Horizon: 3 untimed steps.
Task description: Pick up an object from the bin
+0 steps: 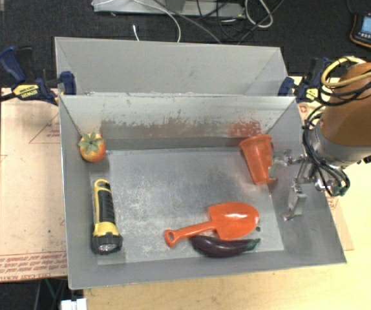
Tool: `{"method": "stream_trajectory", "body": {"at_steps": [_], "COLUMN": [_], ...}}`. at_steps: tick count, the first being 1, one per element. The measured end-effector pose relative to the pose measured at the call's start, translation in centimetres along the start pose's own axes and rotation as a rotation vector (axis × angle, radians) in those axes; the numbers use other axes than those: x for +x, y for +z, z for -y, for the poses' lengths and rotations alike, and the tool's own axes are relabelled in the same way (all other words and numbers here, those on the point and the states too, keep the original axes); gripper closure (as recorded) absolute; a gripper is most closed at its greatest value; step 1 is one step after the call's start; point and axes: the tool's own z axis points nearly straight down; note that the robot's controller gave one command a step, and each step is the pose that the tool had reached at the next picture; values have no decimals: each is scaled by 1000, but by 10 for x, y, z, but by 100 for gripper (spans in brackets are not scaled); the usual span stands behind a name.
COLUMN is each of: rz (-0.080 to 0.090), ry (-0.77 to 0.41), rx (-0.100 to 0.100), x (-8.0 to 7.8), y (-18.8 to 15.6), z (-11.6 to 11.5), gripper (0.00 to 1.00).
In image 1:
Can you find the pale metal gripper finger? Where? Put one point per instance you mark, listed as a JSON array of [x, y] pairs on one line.
[[297, 202], [279, 165]]

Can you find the orange plastic cup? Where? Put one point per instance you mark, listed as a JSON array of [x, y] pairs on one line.
[[258, 160]]

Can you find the orange toy shovel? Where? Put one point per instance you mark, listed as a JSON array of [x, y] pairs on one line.
[[230, 220]]

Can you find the purple toy eggplant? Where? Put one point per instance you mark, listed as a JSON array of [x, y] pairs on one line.
[[221, 247]]

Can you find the grey metal bin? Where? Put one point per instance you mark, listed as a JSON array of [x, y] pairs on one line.
[[179, 186]]

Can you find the yellow and black flashlight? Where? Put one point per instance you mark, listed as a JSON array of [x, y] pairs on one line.
[[104, 212]]

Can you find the orange toy fruit green leaves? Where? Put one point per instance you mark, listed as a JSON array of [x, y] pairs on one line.
[[92, 148]]

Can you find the brown cardboard board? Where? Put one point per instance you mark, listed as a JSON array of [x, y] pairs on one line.
[[30, 179]]

